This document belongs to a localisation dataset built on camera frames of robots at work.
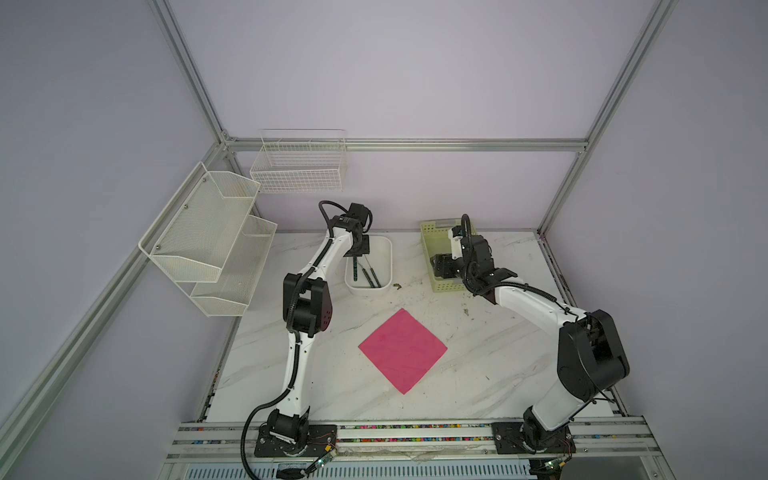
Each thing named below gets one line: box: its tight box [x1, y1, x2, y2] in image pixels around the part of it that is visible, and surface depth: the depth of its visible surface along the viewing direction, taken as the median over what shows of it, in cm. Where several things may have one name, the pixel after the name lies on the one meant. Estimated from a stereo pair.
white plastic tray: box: [344, 235, 393, 295], surface depth 106 cm
